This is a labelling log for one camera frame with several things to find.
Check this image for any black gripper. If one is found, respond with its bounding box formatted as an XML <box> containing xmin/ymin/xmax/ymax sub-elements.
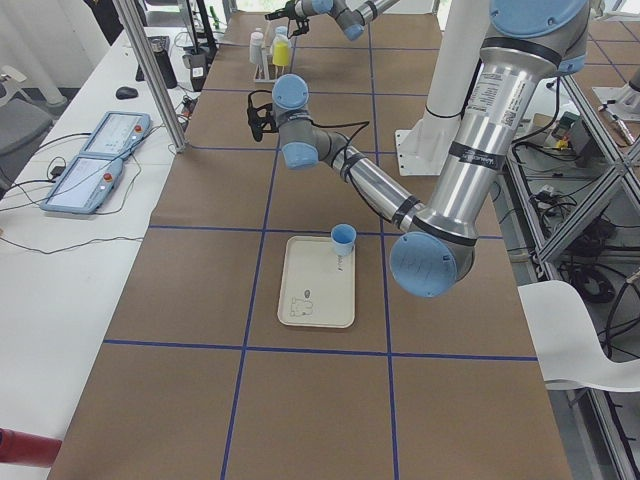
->
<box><xmin>265</xmin><ymin>0</ymin><xmax>313</xmax><ymax>36</ymax></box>
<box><xmin>247</xmin><ymin>102</ymin><xmax>278</xmax><ymax>135</ymax></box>

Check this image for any yellow ikea cup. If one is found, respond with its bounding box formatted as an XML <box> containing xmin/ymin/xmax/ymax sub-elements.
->
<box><xmin>272</xmin><ymin>41</ymin><xmax>291</xmax><ymax>67</ymax></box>

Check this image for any white ikea cup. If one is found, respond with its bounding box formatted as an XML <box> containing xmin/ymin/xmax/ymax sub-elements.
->
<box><xmin>249</xmin><ymin>44</ymin><xmax>263</xmax><ymax>66</ymax></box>

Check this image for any light blue ikea cup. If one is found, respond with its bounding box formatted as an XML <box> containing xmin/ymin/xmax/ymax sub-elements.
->
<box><xmin>331</xmin><ymin>223</ymin><xmax>357</xmax><ymax>257</ymax></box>
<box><xmin>274</xmin><ymin>25</ymin><xmax>289</xmax><ymax>42</ymax></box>

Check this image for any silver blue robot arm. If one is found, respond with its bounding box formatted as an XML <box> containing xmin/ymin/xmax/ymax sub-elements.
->
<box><xmin>265</xmin><ymin>0</ymin><xmax>398</xmax><ymax>41</ymax></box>
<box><xmin>247</xmin><ymin>1</ymin><xmax>590</xmax><ymax>297</ymax></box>

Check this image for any black box with label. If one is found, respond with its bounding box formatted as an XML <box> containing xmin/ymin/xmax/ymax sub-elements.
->
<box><xmin>182</xmin><ymin>48</ymin><xmax>210</xmax><ymax>92</ymax></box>

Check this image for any black cylinder bottle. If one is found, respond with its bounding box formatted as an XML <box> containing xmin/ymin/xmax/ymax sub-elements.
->
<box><xmin>149</xmin><ymin>36</ymin><xmax>177</xmax><ymax>89</ymax></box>

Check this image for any black computer mouse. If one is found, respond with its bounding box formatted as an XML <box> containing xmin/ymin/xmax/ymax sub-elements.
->
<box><xmin>115</xmin><ymin>86</ymin><xmax>139</xmax><ymax>100</ymax></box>

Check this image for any upper teach pendant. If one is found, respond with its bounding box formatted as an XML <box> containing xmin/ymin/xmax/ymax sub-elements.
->
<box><xmin>80</xmin><ymin>111</ymin><xmax>151</xmax><ymax>158</ymax></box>

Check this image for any teach pendant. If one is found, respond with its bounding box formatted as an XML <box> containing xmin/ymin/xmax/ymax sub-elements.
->
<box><xmin>40</xmin><ymin>155</ymin><xmax>124</xmax><ymax>215</ymax></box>
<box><xmin>80</xmin><ymin>111</ymin><xmax>151</xmax><ymax>158</ymax></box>

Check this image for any cream serving tray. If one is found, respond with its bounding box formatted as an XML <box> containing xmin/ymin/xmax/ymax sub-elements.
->
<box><xmin>277</xmin><ymin>236</ymin><xmax>356</xmax><ymax>329</ymax></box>

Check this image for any lower teach pendant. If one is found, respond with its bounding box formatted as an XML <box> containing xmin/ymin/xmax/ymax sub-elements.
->
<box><xmin>40</xmin><ymin>155</ymin><xmax>124</xmax><ymax>215</ymax></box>

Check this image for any grey office chair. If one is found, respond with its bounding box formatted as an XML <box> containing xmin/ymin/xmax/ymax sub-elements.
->
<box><xmin>1</xmin><ymin>65</ymin><xmax>53</xmax><ymax>181</ymax></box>

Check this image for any red fire extinguisher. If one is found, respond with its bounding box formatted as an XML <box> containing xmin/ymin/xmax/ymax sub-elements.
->
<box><xmin>0</xmin><ymin>428</ymin><xmax>62</xmax><ymax>468</ymax></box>

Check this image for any white wire cup rack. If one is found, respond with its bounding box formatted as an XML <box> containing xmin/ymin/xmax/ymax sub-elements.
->
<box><xmin>253</xmin><ymin>30</ymin><xmax>293</xmax><ymax>83</ymax></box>

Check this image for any aluminium frame post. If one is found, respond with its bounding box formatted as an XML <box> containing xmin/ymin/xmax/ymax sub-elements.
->
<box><xmin>113</xmin><ymin>0</ymin><xmax>187</xmax><ymax>153</ymax></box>

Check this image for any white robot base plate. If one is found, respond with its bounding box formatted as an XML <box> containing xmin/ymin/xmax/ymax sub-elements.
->
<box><xmin>395</xmin><ymin>130</ymin><xmax>448</xmax><ymax>176</ymax></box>

